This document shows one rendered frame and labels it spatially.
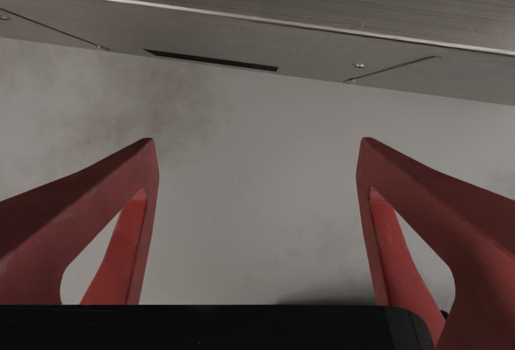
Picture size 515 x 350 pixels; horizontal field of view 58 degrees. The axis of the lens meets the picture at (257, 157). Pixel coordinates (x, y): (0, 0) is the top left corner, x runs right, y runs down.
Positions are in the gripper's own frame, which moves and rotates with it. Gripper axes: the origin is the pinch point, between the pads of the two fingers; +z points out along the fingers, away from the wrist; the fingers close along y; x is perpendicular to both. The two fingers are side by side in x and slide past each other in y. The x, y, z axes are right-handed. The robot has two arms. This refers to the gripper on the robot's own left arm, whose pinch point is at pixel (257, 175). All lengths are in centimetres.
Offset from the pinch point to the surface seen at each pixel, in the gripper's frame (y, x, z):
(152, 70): 26, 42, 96
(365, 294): -28, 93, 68
